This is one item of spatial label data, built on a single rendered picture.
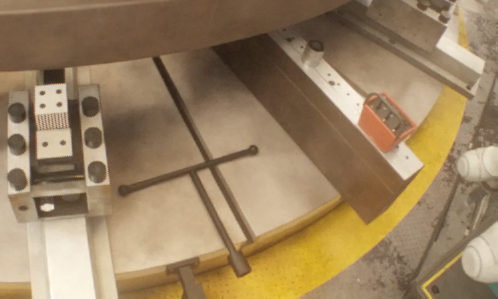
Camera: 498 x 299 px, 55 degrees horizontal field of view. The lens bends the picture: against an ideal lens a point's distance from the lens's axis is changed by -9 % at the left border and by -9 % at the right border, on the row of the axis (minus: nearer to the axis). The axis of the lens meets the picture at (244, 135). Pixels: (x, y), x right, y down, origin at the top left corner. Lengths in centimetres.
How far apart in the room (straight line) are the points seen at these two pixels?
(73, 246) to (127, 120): 72
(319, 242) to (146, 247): 91
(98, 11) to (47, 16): 16
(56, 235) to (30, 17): 76
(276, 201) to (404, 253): 83
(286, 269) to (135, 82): 112
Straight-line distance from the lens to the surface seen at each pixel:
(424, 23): 291
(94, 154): 177
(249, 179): 221
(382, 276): 258
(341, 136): 213
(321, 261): 248
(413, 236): 277
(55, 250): 184
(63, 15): 161
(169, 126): 231
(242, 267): 197
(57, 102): 170
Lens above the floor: 214
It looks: 52 degrees down
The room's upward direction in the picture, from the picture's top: 19 degrees clockwise
